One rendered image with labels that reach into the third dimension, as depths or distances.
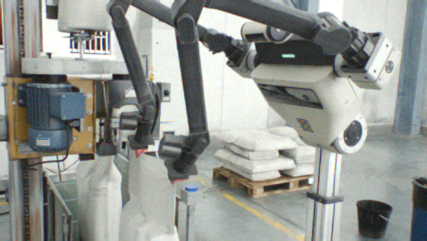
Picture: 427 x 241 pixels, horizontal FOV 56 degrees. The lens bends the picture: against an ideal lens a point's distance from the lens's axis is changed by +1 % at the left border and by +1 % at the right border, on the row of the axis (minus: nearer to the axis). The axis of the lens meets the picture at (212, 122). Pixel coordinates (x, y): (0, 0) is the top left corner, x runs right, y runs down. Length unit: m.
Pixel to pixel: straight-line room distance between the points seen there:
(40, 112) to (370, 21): 8.14
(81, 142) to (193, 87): 0.81
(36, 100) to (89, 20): 0.34
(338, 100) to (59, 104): 0.91
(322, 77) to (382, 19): 8.19
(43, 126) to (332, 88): 0.99
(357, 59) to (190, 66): 0.45
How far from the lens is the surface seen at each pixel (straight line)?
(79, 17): 1.54
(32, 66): 1.50
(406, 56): 10.03
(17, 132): 1.72
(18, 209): 1.86
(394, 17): 9.74
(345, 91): 1.32
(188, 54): 1.01
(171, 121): 5.68
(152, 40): 5.51
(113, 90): 1.76
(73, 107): 1.47
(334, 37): 1.06
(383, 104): 9.65
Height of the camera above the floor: 1.43
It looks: 8 degrees down
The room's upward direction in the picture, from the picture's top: 2 degrees clockwise
